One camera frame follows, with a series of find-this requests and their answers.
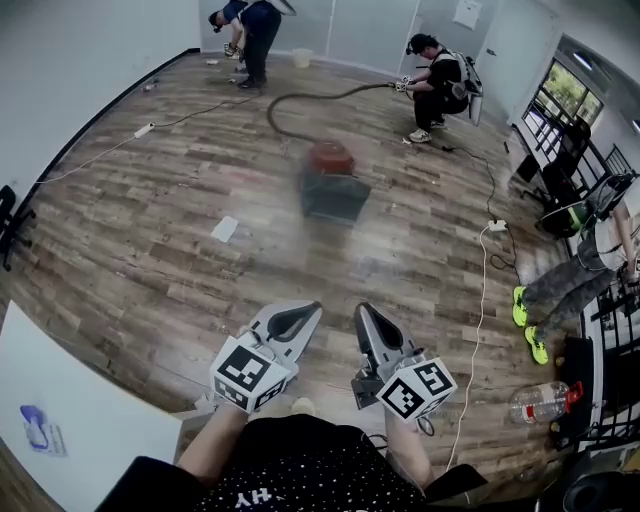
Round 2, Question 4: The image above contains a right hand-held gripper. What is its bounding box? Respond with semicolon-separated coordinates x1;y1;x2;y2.
351;302;459;424

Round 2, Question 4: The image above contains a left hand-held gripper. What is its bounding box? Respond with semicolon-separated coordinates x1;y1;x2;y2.
209;300;323;414

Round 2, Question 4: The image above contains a person's right forearm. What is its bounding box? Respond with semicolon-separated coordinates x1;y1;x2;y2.
382;408;436;494

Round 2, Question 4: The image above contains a person's left forearm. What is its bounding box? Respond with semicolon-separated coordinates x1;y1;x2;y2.
177;402;251;489

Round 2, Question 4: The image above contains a white paper sheet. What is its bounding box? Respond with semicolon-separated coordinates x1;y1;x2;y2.
210;215;240;244

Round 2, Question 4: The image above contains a person's black speckled shirt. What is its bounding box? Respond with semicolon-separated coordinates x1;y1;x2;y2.
94;414;489;512

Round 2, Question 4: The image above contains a clear plastic bottle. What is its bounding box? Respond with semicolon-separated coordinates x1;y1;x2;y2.
508;380;585;426

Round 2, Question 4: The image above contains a white board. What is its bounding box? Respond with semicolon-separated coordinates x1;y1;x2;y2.
0;299;184;512

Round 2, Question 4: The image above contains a small black box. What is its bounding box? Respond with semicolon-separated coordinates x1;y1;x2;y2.
516;153;540;184

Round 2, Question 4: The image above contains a black metal railing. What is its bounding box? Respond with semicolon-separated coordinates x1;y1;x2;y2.
579;142;640;451

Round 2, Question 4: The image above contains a black office chair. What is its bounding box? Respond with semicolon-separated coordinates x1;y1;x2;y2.
535;118;594;239
0;184;37;272

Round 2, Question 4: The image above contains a black-framed window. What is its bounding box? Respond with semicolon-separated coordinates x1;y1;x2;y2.
522;57;604;154

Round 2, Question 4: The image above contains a thick white cable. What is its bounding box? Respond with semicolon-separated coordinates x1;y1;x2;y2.
444;227;494;471

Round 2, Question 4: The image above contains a black cable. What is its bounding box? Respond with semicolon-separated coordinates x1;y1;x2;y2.
152;94;261;129
439;144;524;289

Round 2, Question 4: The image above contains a dark vacuum hose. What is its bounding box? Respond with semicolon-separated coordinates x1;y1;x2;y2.
267;82;401;144

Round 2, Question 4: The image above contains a thin white cable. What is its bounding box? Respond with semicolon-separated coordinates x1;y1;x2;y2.
29;132;139;186

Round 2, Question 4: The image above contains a white wall notice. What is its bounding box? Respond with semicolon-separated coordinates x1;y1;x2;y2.
452;0;483;30

